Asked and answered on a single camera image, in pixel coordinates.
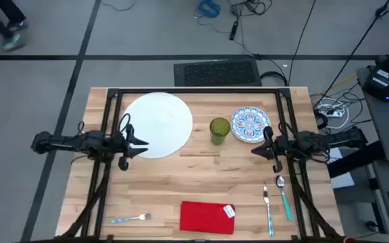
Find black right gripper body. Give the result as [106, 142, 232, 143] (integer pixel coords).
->
[263, 125, 290, 174]

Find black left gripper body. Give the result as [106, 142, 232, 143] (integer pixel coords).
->
[111, 124, 134, 171]

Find blue orange patterned plate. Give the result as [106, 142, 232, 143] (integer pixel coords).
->
[230, 106, 271, 144]

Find round white woven placemat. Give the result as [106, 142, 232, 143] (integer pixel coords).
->
[121, 91, 194, 159]

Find knife with patterned teal handle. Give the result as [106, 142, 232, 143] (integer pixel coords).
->
[263, 183, 275, 238]

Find spoon with teal handle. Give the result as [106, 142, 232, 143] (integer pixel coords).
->
[275, 175, 294, 223]

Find red cloth napkin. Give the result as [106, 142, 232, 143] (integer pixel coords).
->
[179, 200, 236, 236]

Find green glass tumbler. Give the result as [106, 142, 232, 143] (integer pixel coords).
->
[209, 117, 232, 146]

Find white power strip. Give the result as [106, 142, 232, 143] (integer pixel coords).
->
[317, 105, 344, 118]

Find white napkin tag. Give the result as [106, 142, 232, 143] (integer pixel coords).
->
[222, 204, 236, 219]

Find white paper sheet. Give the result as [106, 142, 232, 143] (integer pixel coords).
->
[328, 147, 355, 190]

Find black perforated floor mat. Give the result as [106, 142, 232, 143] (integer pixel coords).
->
[173, 59, 263, 88]

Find black device with blue light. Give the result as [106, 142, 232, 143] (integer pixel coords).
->
[363, 65, 389, 103]

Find black power strip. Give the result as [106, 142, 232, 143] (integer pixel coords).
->
[228, 20, 240, 42]

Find person's shoe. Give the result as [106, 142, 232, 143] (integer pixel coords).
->
[1, 32, 26, 52]
[7, 20, 30, 33]

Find fork with patterned teal handle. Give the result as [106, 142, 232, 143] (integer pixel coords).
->
[109, 213, 152, 225]

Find black aluminium table frame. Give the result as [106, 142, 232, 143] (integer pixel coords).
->
[55, 86, 346, 243]

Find yellow floor cable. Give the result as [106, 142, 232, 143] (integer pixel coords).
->
[318, 74, 359, 98]

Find long black floor cable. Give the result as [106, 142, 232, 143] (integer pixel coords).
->
[312, 0, 389, 109]
[286, 0, 317, 86]

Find blue cable coil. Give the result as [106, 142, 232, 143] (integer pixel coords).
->
[195, 0, 222, 20]

